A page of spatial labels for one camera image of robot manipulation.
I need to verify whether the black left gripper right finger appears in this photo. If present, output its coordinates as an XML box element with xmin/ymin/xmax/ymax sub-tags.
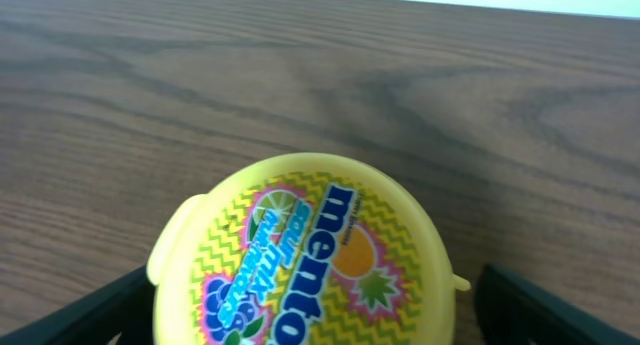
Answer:
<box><xmin>473</xmin><ymin>264</ymin><xmax>639</xmax><ymax>345</ymax></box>

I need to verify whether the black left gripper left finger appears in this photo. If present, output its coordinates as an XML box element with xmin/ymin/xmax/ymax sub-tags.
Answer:
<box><xmin>1</xmin><ymin>266</ymin><xmax>155</xmax><ymax>345</ymax></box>

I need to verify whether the yellow candy canister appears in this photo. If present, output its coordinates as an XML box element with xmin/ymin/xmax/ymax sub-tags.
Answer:
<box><xmin>147</xmin><ymin>153</ymin><xmax>470</xmax><ymax>344</ymax></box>

